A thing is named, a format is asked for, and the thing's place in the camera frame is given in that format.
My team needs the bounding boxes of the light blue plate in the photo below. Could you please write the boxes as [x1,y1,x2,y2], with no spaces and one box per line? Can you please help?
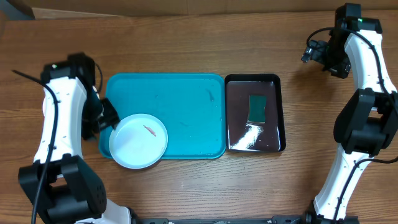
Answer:
[109,114,168,170]

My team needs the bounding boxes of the green sponge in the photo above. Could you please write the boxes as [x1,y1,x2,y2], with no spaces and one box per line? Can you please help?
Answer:
[248,95,267,123]

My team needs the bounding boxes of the pink plate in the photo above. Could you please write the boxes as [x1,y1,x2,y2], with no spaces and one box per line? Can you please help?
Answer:
[42,98,46,117]

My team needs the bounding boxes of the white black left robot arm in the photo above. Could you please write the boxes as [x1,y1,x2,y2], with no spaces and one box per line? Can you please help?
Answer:
[18,62,139,223]

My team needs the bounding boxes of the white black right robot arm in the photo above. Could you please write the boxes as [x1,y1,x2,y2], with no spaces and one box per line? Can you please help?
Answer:
[301,16,397,223]

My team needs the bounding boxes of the teal plastic tray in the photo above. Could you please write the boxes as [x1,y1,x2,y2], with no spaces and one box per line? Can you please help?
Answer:
[105,73,226,160]

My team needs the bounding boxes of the black water tray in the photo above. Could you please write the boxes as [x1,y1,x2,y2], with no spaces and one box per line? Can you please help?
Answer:
[224,74,286,153]

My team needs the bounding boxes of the cardboard backboard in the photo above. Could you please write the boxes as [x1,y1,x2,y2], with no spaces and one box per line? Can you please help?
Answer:
[23,0,397,16]

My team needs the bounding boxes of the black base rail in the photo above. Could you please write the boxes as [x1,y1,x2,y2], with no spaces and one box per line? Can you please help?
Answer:
[133,215,360,224]

